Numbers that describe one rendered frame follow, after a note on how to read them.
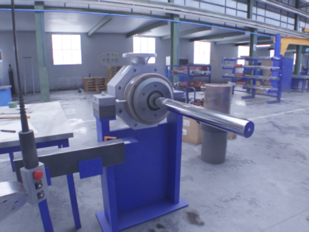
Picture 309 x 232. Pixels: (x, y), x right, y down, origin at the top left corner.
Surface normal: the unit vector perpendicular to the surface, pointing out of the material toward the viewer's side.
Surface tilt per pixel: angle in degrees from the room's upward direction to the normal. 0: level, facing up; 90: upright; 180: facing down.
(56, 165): 90
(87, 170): 90
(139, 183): 90
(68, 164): 90
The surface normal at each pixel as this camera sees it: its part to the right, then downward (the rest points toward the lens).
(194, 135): -0.66, 0.18
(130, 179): 0.48, 0.21
